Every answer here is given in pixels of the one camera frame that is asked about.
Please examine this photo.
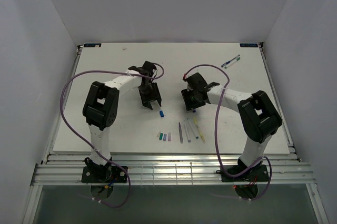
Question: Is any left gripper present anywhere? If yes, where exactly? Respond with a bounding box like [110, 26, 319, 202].
[137, 82, 162, 109]

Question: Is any yellow highlighter pen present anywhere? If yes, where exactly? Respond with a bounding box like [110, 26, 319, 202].
[193, 117, 206, 144]

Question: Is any teal white marker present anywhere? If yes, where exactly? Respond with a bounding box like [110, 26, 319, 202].
[187, 118, 199, 139]

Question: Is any purple marker pen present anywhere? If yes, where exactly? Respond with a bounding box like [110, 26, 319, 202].
[179, 122, 183, 144]

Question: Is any lavender capped white marker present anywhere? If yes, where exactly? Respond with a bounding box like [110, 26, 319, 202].
[183, 121, 191, 143]

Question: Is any green capped marker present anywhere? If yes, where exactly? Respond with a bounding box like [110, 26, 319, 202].
[224, 54, 241, 69]

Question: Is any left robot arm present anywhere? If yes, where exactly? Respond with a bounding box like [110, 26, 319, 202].
[83, 61, 162, 182]

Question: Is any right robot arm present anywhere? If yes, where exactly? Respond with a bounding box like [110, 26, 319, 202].
[181, 73, 283, 180]

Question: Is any right blue corner label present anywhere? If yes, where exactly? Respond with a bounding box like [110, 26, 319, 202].
[240, 43, 258, 48]

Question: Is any blue corner label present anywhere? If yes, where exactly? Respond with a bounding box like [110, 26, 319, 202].
[240, 43, 258, 48]
[83, 43, 102, 48]

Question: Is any left blue corner label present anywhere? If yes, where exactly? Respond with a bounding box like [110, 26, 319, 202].
[83, 43, 102, 48]

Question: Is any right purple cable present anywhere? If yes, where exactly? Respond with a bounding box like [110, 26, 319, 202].
[184, 64, 272, 201]

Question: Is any purple cable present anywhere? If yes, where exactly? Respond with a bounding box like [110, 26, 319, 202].
[184, 64, 272, 201]
[60, 63, 165, 209]

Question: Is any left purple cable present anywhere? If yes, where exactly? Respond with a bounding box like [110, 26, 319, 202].
[60, 63, 165, 209]

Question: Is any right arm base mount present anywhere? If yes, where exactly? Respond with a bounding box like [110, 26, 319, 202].
[215, 165, 269, 182]

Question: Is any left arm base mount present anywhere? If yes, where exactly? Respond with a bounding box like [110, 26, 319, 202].
[81, 166, 127, 184]

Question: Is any aluminium frame rail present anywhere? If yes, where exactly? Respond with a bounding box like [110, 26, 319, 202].
[31, 154, 316, 186]

